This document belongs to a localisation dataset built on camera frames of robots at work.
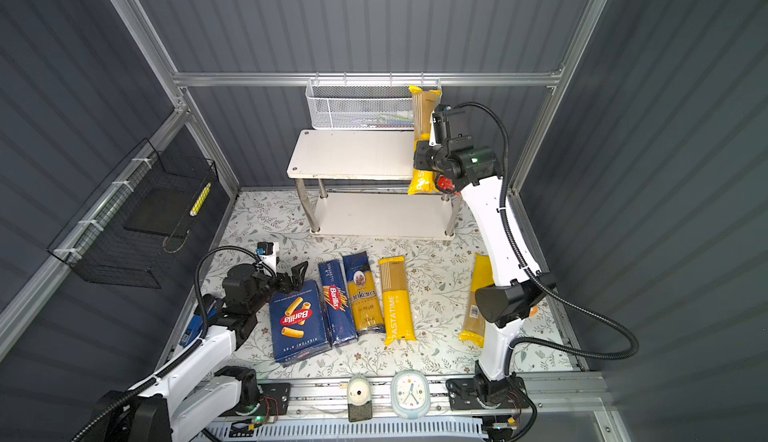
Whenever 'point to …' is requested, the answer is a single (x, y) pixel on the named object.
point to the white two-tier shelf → (316, 156)
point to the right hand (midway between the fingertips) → (424, 152)
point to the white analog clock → (410, 394)
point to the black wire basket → (115, 239)
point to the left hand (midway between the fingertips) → (291, 261)
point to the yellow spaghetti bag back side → (473, 332)
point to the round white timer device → (359, 398)
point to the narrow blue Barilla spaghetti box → (340, 317)
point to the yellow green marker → (197, 204)
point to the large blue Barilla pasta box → (299, 330)
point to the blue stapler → (196, 324)
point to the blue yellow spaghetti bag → (364, 296)
